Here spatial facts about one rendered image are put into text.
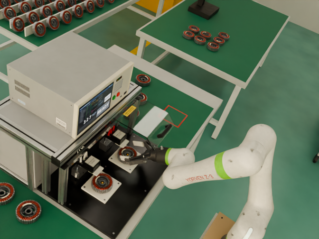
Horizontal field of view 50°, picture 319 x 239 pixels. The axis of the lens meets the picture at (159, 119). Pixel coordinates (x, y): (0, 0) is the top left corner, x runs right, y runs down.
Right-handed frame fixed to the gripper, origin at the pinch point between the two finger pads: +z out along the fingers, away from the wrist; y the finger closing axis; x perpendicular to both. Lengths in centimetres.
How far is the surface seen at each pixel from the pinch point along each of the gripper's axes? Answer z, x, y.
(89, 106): -7.8, -42.6, 22.7
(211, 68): 4, 13, -133
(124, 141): 2.1, -5.1, -1.0
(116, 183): -1.7, 7.8, 18.7
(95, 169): 1.7, -7.1, 25.5
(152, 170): -10.3, 14.2, -2.3
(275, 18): -14, 24, -292
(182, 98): 4, 10, -76
